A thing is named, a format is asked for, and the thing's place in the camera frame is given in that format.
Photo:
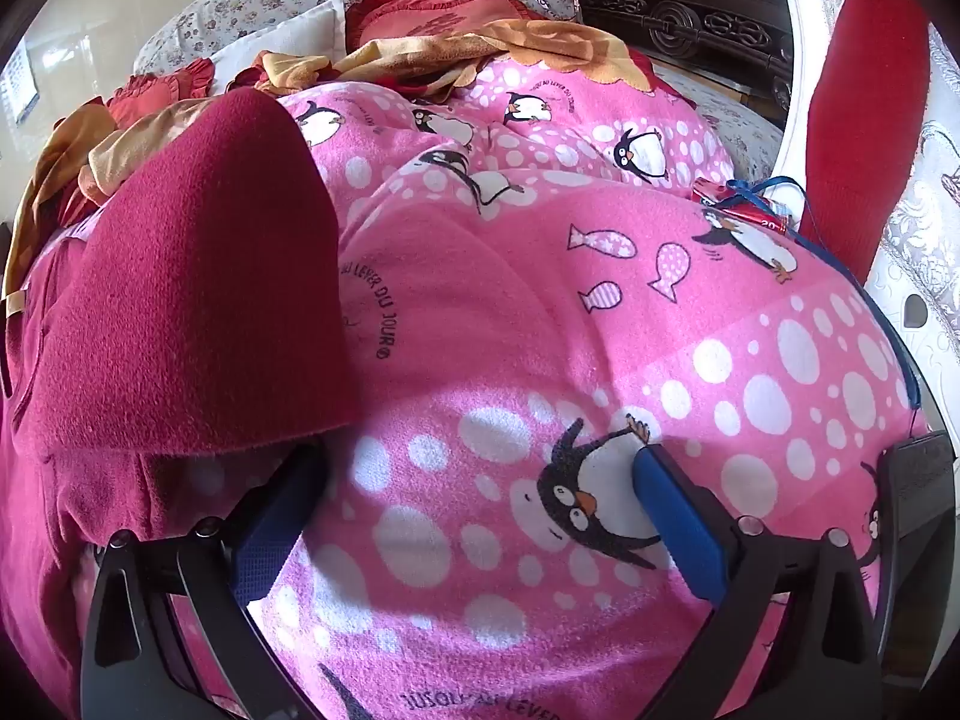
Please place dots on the dark carved wooden furniture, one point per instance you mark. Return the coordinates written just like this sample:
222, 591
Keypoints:
690, 22

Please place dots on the dark red garment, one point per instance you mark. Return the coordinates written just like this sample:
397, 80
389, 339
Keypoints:
187, 277

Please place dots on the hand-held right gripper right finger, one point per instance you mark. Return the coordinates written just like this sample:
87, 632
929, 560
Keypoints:
679, 517

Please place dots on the blue ribbon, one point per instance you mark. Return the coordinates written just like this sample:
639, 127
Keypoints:
909, 382

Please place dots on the white pillow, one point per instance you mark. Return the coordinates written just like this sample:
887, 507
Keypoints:
292, 34

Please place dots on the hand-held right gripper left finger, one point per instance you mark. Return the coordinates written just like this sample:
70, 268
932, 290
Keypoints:
270, 532

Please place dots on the red packet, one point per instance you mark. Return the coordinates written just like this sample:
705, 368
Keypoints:
739, 206

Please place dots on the orange fleece blanket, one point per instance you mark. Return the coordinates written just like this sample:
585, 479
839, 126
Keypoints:
465, 45

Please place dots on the red hanging cloth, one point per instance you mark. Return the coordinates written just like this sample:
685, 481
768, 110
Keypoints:
862, 90

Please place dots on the pink penguin print blanket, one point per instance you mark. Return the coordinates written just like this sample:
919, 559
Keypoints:
525, 330

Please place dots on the small red ruffled cushion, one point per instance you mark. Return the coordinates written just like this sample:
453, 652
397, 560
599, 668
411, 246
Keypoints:
172, 82

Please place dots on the white lace cloth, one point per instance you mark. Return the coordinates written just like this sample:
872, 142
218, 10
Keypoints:
930, 187

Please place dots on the floral bed sheet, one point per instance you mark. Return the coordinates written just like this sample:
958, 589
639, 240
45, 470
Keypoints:
735, 135

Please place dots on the red ruffled heart cushion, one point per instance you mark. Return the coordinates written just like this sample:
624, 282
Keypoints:
435, 15

